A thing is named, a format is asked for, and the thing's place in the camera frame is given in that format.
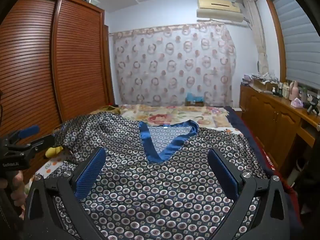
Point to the wall air conditioner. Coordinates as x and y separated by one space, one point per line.
220 10

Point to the clear storage box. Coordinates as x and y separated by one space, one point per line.
92 1

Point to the black chair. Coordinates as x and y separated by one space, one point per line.
310 192

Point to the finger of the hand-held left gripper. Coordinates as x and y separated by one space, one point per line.
28 131
40 142

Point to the beige tied curtain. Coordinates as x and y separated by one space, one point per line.
258 35

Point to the red blanket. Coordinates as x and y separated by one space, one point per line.
271 162

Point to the yellow plush toy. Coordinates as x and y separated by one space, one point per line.
53 151

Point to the green bottle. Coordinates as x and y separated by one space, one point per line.
304 95

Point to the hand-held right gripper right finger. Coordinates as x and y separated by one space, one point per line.
222 172

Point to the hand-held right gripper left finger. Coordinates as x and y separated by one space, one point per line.
91 172

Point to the pink bottle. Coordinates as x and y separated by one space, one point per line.
294 90

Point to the wooden sideboard cabinet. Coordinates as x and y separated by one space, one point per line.
270 120

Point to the floral blanket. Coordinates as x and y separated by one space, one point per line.
170 115

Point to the person's left hand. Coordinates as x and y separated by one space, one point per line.
17 187

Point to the open cardboard box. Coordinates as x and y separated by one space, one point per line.
262 84

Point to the cardboard box with blue cloth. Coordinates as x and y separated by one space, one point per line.
195 100

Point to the wooden louvered wardrobe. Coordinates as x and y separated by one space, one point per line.
75 55

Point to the patterned satin pajama top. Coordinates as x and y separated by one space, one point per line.
150 180

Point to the grey window blind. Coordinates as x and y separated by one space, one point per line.
297 42

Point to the black mini tripod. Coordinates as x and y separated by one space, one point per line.
312 105

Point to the pink tissue pack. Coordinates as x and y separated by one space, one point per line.
297 103

